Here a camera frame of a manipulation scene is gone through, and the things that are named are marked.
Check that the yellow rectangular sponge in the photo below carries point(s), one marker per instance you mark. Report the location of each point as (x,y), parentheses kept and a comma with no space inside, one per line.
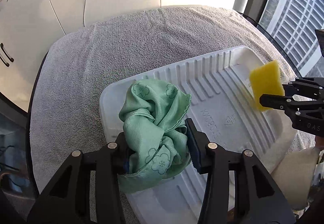
(266,80)

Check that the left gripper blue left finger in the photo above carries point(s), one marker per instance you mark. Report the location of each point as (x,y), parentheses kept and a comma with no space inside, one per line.
(125,153)

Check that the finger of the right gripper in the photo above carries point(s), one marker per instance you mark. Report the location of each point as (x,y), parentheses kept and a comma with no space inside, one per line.
(275,102)
(306,87)

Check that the green cloth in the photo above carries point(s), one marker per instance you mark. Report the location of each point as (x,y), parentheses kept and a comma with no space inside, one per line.
(154,128)

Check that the white plastic tray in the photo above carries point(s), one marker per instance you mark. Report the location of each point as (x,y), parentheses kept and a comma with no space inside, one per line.
(222,107)

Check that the grey towel table cover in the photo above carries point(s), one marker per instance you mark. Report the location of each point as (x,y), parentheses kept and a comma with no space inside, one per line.
(80,65)

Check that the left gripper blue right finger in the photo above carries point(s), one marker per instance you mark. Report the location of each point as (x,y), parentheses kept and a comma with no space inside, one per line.
(192,144)

